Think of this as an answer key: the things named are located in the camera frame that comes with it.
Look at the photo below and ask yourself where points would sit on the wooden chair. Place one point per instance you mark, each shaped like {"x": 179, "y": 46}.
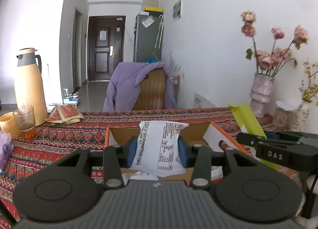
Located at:
{"x": 153, "y": 91}

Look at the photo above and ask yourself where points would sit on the red packets on table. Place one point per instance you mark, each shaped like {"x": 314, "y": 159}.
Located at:
{"x": 64, "y": 114}

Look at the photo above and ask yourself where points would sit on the patterned red tablecloth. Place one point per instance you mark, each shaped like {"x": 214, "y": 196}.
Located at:
{"x": 54, "y": 141}

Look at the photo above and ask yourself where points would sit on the pink ceramic vase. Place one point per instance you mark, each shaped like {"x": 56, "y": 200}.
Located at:
{"x": 260, "y": 94}

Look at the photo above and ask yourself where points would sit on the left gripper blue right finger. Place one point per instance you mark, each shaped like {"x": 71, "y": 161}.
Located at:
{"x": 186, "y": 155}

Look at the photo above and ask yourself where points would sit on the yellow dried flowers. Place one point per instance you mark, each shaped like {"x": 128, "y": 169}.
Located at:
{"x": 308, "y": 87}

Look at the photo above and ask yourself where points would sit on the dark brown door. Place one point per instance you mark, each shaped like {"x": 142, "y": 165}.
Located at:
{"x": 105, "y": 46}

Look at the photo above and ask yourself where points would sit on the wall electrical panel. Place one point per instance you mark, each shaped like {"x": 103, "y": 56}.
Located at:
{"x": 177, "y": 10}

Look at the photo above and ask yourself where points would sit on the yellow box on refrigerator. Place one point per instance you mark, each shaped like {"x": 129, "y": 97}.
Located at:
{"x": 153, "y": 9}

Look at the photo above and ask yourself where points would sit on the purple tissue pack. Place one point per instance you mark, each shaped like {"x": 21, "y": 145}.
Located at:
{"x": 6, "y": 148}

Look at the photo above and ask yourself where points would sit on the dried pink roses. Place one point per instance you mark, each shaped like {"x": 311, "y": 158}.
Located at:
{"x": 269, "y": 63}

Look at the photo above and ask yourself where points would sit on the glass cup with tea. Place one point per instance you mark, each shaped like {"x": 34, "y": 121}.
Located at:
{"x": 26, "y": 123}

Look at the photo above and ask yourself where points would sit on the glass jar with white lid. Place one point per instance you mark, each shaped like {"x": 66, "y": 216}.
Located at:
{"x": 285, "y": 116}

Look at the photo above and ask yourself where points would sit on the orange cardboard box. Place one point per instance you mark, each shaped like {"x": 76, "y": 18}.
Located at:
{"x": 206, "y": 134}

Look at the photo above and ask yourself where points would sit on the yellow round container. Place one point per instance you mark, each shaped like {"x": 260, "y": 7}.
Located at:
{"x": 8, "y": 125}

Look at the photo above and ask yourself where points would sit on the lime green snack box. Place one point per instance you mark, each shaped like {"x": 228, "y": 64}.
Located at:
{"x": 248, "y": 123}

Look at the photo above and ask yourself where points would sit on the yellow thermos jug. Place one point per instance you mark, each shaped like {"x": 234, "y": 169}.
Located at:
{"x": 28, "y": 83}

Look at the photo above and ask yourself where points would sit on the grey refrigerator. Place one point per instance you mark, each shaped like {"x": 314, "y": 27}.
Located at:
{"x": 148, "y": 36}

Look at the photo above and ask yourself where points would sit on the floral patterned vase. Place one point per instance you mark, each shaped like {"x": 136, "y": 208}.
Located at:
{"x": 300, "y": 117}

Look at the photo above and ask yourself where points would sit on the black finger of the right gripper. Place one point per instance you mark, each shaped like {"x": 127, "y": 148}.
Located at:
{"x": 249, "y": 139}

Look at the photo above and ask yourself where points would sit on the purple jacket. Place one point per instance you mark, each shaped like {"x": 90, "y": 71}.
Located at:
{"x": 124, "y": 87}

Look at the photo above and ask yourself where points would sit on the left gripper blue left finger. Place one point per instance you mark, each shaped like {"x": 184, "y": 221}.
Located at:
{"x": 128, "y": 152}

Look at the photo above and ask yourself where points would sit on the white snack packet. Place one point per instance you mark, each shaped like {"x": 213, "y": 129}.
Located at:
{"x": 157, "y": 148}

